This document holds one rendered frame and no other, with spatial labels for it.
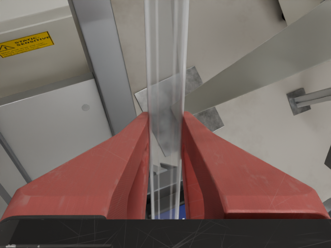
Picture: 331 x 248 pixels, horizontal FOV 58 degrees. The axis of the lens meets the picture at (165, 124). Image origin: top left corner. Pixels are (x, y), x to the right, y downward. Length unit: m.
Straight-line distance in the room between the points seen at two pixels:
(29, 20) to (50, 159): 0.29
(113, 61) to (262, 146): 1.04
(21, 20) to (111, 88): 0.31
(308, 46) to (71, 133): 0.29
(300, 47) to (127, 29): 0.81
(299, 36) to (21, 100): 0.32
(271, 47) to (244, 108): 0.74
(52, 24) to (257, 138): 0.88
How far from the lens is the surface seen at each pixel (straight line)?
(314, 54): 0.40
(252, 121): 1.18
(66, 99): 0.21
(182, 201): 0.25
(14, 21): 0.49
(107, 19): 0.18
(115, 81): 0.19
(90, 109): 0.22
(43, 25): 0.51
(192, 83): 1.11
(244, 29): 1.26
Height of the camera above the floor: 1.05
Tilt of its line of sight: 78 degrees down
